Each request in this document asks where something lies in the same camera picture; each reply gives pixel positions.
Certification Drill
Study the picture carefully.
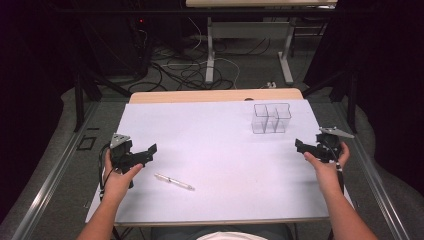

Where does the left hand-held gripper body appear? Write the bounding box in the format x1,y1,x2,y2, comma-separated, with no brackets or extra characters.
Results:
109,133,140,176

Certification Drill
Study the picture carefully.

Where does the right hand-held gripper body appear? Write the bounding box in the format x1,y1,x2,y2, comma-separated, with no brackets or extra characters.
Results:
314,126,355,165

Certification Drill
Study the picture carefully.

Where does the clear silver pen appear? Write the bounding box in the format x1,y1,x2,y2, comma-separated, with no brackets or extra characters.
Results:
154,172,196,192

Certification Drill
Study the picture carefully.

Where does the clear plastic pen holder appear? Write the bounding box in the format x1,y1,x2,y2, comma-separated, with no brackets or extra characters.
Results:
250,102,293,135

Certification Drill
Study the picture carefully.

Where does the person's right hand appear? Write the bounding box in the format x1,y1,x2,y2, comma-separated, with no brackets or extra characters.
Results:
303,141,351,196

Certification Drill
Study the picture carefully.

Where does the person's left hand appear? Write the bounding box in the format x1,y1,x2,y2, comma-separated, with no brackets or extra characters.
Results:
102,150,145,203

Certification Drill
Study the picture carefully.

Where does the black metal stand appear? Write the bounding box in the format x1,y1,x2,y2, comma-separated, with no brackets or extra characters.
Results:
301,66,359,134
72,49,133,133

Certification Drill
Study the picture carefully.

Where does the white table mat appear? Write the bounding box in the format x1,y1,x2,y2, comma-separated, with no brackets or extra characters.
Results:
85,99,355,224

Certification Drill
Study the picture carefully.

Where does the wooden table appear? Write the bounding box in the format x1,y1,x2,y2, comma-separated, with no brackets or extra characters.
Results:
113,88,332,228

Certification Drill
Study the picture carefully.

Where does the black computer tower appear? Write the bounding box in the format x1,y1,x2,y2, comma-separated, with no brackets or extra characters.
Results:
83,13,151,78

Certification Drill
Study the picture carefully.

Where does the person's white shirt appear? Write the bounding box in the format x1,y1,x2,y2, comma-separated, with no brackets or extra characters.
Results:
195,231,268,240

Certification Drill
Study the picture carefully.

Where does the white-legged background desk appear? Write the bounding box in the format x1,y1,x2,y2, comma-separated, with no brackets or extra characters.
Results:
185,0,339,86

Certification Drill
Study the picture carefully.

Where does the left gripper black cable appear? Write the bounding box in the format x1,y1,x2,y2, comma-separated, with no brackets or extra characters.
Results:
97,142,113,202

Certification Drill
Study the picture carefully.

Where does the metal floor rail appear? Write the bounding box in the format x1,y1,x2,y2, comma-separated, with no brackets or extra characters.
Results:
11,101,101,240
333,101,412,240

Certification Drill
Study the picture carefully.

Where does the tangle of floor cables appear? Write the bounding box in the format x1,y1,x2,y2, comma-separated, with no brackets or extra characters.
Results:
127,16,272,93

